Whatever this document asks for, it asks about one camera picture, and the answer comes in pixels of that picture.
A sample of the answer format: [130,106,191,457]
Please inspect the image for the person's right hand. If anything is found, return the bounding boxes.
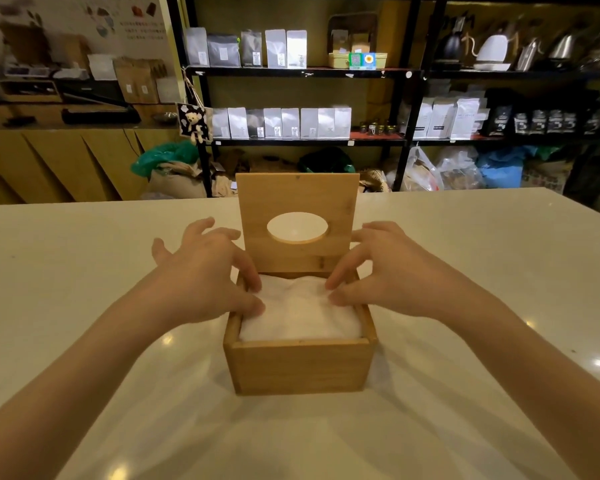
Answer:
[324,221,464,321]

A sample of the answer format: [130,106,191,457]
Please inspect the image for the person's left hand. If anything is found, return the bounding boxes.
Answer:
[151,217,266,329]

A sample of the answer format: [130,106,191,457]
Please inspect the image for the white tissue stack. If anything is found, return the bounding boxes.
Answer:
[238,274,364,342]

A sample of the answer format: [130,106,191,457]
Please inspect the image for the person's right forearm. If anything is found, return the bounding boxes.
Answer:
[445,285,600,480]

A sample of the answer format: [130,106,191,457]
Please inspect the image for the person's left forearm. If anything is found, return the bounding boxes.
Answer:
[0,287,183,480]

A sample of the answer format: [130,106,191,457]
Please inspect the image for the brown burlap sack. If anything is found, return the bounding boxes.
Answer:
[149,162,209,199]

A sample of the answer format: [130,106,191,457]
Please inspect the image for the wooden tissue box with lid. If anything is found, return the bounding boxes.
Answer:
[223,172,379,396]

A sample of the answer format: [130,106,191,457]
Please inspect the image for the dark green bag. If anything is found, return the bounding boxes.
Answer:
[298,147,356,174]

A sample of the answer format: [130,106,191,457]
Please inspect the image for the green plastic bag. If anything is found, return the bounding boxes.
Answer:
[130,141,201,178]

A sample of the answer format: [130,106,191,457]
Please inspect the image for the small glass jars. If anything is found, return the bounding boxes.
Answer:
[358,119,399,136]

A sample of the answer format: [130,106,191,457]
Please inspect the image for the crumpled clear plastic bag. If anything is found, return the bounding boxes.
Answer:
[436,146,487,191]

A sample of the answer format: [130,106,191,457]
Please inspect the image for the hanging bear charm card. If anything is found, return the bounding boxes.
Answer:
[175,102,214,145]

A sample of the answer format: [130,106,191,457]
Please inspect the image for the row of pale coffee pouches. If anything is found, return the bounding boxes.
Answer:
[211,107,353,140]

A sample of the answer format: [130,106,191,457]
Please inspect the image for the wooden counter cabinet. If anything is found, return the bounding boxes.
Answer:
[0,102,182,206]

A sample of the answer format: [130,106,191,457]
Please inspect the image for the tall white printed bags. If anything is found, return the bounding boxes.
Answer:
[413,97,491,141]

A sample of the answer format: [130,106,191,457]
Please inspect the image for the black sealing machine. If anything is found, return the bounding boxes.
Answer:
[61,105,142,126]

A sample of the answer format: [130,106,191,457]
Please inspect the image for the blue plastic bag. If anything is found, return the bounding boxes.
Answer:
[476,146,527,189]

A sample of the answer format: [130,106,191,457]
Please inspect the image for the brown paper bags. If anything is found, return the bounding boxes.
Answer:
[113,57,162,105]

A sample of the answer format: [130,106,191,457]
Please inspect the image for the black metal shelf rack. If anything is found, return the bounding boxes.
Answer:
[166,0,600,198]

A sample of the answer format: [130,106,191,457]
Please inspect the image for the yellow box with cards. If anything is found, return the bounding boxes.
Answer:
[328,51,388,71]

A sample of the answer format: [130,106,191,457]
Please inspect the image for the wide grey coffee bag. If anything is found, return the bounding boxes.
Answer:
[207,35,241,68]

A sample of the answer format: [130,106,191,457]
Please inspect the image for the dark grey coffee bag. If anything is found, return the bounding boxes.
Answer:
[240,30,264,68]

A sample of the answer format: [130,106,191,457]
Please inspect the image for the silver coffee bag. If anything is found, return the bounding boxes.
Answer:
[185,28,210,67]

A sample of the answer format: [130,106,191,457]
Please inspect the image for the printed burlap sack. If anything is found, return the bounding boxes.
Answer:
[521,159,575,194]

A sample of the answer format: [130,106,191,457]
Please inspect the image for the white coffee bag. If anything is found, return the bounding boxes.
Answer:
[286,30,308,69]
[265,29,288,69]

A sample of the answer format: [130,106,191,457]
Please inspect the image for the white paper bag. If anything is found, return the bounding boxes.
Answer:
[87,53,118,81]

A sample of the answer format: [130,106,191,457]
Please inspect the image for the black gooseneck kettle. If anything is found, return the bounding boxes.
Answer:
[434,15,475,65]

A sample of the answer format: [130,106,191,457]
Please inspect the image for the row of small black bags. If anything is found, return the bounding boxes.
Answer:
[512,110,579,135]

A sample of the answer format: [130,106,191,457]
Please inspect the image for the white gooseneck kettle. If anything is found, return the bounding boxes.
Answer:
[469,34,515,72]

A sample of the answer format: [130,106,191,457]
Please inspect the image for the slim steel kettle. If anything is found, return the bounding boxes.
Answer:
[515,37,542,72]

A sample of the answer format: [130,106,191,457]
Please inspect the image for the round steel kettle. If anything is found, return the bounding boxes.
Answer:
[547,31,577,61]

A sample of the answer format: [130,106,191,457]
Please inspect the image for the dark steel kettle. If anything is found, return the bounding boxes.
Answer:
[579,27,600,70]

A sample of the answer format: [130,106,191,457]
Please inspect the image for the wall poster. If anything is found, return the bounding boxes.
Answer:
[0,0,177,75]

